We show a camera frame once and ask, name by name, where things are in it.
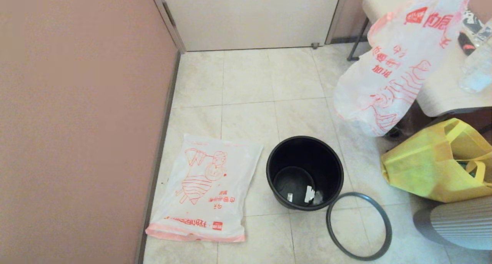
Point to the grey wall baseboard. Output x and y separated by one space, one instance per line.
161 148

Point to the black orange utility knife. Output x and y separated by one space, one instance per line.
466 45

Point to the large clear plastic bottle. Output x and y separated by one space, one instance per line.
476 72

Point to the white trash bag red cartoon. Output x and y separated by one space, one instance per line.
203 187

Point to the black white printed leaflet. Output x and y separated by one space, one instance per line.
474 24

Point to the white plastic bag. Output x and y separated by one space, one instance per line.
392 72

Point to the black trash bin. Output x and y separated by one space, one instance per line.
307 156

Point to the clear plastic bag dark contents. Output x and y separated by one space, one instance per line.
396 132

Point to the small white paper scrap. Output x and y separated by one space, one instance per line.
290 197

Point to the white door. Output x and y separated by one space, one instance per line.
250 18

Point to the grey ribbed round object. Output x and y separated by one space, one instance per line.
461 225

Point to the green item in tote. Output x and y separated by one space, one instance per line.
463 167

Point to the clear plastic wrapper scrap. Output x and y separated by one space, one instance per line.
318 198

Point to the large white paper scrap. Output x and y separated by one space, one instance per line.
309 195

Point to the yellow fabric tote bag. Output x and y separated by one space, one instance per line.
423 168

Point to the beige bench metal legs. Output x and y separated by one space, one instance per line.
446 91

